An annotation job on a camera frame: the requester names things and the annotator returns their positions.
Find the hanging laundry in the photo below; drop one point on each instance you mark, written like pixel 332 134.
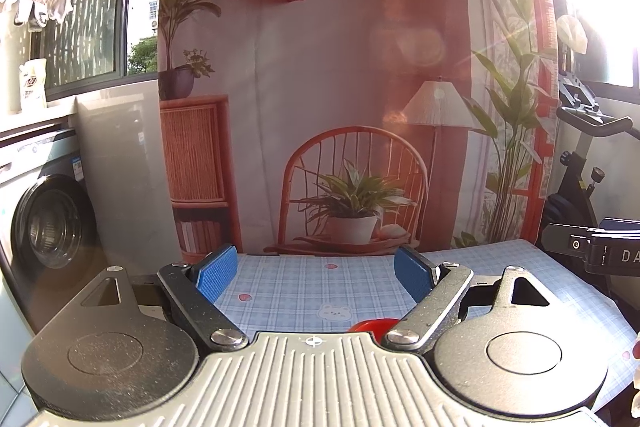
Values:
pixel 47 9

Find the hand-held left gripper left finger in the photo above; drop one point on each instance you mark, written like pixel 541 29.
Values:
pixel 217 274

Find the printed backdrop cloth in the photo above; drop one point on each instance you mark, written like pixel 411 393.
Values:
pixel 310 57

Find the white printed bag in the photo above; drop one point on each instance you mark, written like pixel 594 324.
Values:
pixel 33 87

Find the black exercise bike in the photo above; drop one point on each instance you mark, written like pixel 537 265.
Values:
pixel 580 167

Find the grey washing machine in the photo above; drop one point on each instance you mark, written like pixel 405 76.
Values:
pixel 50 232

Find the red bowl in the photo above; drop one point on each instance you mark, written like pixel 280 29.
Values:
pixel 377 326

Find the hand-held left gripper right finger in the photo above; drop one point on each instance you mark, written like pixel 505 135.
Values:
pixel 412 274

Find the white plastic bag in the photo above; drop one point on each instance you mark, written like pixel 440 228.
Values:
pixel 572 34

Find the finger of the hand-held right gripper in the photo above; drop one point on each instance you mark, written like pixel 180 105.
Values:
pixel 567 243

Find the checked bear tablecloth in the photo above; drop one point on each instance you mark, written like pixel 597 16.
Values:
pixel 300 287

